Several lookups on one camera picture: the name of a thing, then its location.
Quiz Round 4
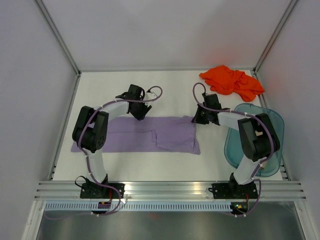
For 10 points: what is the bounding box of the purple t-shirt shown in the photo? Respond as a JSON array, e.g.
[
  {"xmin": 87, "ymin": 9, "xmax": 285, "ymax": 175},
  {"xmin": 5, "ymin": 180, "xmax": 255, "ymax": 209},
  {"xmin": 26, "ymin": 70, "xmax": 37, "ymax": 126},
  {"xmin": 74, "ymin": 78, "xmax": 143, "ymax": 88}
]
[{"xmin": 70, "ymin": 115, "xmax": 201, "ymax": 156}]

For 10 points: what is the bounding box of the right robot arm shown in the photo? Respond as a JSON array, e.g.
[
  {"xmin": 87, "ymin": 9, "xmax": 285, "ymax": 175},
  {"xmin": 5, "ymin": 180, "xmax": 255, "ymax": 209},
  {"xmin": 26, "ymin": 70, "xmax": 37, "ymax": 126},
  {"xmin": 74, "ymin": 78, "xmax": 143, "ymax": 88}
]
[{"xmin": 192, "ymin": 93, "xmax": 280, "ymax": 198}]

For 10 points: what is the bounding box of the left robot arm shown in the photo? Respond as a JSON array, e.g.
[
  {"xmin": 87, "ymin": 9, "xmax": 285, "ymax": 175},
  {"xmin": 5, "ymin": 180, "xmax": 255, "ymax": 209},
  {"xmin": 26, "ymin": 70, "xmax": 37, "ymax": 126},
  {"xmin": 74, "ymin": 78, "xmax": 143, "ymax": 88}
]
[{"xmin": 72, "ymin": 84, "xmax": 159, "ymax": 198}]

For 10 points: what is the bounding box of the orange t-shirt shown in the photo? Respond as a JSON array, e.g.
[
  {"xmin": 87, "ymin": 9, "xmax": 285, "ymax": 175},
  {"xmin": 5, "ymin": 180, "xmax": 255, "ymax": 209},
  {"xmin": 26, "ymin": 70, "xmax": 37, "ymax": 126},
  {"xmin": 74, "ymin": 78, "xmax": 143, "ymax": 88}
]
[{"xmin": 199, "ymin": 65, "xmax": 265, "ymax": 102}]

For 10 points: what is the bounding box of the teal plastic bin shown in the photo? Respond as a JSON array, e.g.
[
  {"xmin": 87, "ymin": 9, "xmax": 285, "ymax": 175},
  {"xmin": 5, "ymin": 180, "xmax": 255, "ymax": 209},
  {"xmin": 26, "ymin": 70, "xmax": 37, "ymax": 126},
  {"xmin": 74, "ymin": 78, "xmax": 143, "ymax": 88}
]
[{"xmin": 224, "ymin": 103, "xmax": 285, "ymax": 178}]

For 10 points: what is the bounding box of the rolled beige t-shirt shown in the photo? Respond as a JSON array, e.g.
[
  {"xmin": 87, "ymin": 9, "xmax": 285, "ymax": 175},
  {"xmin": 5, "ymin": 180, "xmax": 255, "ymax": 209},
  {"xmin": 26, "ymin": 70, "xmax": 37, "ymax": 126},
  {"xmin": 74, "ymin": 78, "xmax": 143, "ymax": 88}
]
[{"xmin": 255, "ymin": 161, "xmax": 268, "ymax": 176}]

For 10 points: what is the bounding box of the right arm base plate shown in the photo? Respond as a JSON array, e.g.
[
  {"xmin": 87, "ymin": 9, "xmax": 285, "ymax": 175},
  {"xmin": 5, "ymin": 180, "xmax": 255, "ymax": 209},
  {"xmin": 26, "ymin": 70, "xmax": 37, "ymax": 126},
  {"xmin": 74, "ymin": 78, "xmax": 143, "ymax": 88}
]
[{"xmin": 208, "ymin": 182, "xmax": 259, "ymax": 200}]

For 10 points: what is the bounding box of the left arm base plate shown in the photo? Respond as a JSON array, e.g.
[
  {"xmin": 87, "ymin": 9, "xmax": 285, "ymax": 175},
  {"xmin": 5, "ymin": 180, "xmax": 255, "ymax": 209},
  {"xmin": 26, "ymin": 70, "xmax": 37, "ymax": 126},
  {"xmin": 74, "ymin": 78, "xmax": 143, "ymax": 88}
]
[{"xmin": 74, "ymin": 175, "xmax": 125, "ymax": 200}]

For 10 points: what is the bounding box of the left aluminium frame post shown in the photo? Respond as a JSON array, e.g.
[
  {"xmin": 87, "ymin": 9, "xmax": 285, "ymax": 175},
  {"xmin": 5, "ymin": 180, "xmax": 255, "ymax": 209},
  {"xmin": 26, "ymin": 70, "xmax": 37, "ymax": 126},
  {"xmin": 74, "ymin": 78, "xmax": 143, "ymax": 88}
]
[{"xmin": 33, "ymin": 0, "xmax": 81, "ymax": 76}]

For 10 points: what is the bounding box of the aluminium frame post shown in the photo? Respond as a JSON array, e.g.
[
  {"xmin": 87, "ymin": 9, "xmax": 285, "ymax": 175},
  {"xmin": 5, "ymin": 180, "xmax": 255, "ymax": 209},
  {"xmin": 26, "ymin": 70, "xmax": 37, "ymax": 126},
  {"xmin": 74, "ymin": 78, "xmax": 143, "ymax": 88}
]
[
  {"xmin": 252, "ymin": 0, "xmax": 300, "ymax": 75},
  {"xmin": 33, "ymin": 0, "xmax": 81, "ymax": 76}
]

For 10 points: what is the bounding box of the aluminium mounting rail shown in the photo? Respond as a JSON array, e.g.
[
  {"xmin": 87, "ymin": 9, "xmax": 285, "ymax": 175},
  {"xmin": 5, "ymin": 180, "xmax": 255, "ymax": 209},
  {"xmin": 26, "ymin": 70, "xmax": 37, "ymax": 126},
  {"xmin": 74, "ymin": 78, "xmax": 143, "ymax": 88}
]
[{"xmin": 34, "ymin": 180, "xmax": 307, "ymax": 202}]

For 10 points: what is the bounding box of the slotted cable duct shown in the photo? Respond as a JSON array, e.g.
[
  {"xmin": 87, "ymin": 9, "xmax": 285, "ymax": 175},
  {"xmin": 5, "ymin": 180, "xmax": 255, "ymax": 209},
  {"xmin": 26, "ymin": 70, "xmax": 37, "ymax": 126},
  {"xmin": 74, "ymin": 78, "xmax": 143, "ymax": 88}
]
[{"xmin": 44, "ymin": 200, "xmax": 231, "ymax": 212}]

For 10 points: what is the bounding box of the right aluminium frame post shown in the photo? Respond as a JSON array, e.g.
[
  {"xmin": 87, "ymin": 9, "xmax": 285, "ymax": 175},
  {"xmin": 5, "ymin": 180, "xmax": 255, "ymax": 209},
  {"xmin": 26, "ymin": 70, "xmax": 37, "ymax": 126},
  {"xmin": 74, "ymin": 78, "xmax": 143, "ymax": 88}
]
[{"xmin": 252, "ymin": 0, "xmax": 300, "ymax": 75}]

